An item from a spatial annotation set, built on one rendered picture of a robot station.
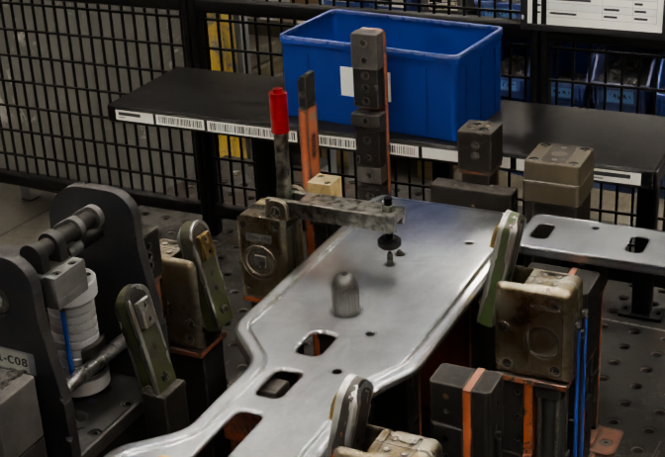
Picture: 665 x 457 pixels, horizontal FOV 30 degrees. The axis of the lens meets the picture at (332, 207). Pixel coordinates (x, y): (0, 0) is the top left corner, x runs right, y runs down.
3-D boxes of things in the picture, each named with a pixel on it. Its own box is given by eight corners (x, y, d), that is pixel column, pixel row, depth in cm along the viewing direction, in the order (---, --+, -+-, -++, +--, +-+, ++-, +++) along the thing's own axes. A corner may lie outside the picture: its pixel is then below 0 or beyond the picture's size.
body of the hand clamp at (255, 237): (299, 458, 167) (281, 221, 153) (254, 447, 170) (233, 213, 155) (319, 434, 172) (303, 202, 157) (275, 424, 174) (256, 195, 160)
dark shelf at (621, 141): (655, 192, 167) (656, 171, 166) (106, 122, 205) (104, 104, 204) (688, 137, 185) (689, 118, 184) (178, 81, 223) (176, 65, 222)
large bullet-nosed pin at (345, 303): (353, 331, 140) (350, 280, 137) (328, 326, 141) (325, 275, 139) (365, 319, 143) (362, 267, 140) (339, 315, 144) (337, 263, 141)
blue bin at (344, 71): (458, 142, 179) (457, 56, 174) (282, 115, 194) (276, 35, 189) (505, 108, 192) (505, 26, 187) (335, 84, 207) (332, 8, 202)
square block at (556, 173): (573, 403, 176) (580, 167, 161) (519, 392, 179) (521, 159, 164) (588, 375, 182) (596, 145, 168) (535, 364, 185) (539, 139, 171)
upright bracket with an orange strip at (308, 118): (325, 411, 177) (304, 76, 157) (317, 409, 177) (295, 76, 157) (333, 401, 179) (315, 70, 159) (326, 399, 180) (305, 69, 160)
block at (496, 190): (510, 384, 181) (511, 195, 169) (432, 368, 186) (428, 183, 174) (516, 374, 183) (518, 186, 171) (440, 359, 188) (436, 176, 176)
